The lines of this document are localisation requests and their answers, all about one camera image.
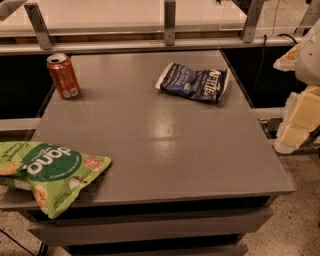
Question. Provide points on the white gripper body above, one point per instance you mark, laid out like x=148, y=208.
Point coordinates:
x=309, y=61

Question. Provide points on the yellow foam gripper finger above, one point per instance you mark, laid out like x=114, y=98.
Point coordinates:
x=301, y=117
x=288, y=61

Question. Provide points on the blue Kettle chip bag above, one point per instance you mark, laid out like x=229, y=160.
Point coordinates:
x=203, y=85

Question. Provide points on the green rice chip bag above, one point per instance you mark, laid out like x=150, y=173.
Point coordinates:
x=54, y=174

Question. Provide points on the grey drawer cabinet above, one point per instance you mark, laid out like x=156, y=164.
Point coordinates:
x=184, y=229

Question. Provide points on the orange soda can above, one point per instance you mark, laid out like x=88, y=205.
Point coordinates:
x=62, y=72

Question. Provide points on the right metal rail bracket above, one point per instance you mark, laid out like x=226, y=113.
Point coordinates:
x=248, y=33

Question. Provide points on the metal rail bracket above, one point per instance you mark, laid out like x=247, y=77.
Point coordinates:
x=169, y=22
x=36, y=19
x=248, y=33

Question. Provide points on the middle metal rail bracket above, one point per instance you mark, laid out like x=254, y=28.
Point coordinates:
x=169, y=22

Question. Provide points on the left metal rail bracket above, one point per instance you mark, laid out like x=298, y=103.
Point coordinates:
x=36, y=19

